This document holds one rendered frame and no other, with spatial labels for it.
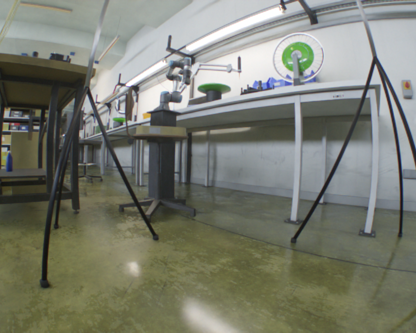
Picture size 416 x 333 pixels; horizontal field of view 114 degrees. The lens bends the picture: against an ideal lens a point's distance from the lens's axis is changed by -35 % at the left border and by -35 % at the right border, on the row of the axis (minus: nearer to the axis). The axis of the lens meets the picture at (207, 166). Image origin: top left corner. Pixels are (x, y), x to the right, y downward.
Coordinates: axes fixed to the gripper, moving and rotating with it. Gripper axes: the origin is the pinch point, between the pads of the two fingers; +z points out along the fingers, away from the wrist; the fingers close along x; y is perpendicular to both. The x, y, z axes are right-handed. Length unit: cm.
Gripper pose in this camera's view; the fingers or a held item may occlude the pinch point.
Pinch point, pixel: (183, 90)
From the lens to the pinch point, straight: 193.9
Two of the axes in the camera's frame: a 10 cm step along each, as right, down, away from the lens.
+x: 5.9, -0.2, 8.1
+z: -0.3, 10.0, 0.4
